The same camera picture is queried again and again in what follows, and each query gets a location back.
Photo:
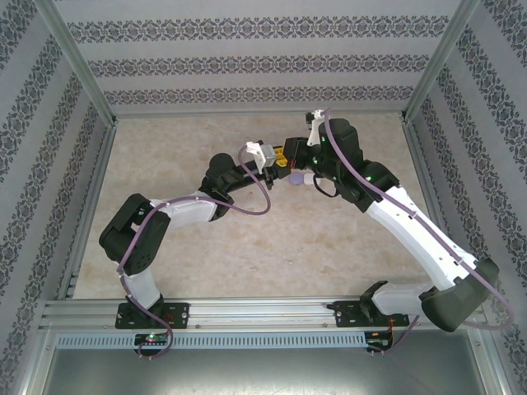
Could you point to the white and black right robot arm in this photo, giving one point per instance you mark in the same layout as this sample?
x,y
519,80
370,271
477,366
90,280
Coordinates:
x,y
420,234

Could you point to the purple earbud charging case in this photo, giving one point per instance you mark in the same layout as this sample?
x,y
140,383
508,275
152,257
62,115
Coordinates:
x,y
295,179

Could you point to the white wall base strip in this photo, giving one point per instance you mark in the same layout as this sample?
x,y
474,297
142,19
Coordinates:
x,y
247,116

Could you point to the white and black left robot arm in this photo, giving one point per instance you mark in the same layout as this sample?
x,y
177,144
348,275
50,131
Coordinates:
x,y
189,207

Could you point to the small circuit board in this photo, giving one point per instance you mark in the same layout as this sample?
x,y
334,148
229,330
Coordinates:
x,y
379,341
150,339

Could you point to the aluminium frame side rail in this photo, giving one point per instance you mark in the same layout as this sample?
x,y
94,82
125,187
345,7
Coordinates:
x,y
100,164
426,185

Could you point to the aluminium frame post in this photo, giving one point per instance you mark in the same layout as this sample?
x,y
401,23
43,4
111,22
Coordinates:
x,y
79,61
438,61

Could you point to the white earbud charging case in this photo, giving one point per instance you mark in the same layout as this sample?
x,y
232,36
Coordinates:
x,y
309,179

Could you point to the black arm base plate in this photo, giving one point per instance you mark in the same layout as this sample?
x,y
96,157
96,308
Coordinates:
x,y
179,314
343,314

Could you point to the steel sheet panel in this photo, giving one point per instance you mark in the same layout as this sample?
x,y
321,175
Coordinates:
x,y
263,374

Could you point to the aluminium frame strut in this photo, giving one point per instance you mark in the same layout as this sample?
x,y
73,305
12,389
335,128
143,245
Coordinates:
x,y
494,362
33,362

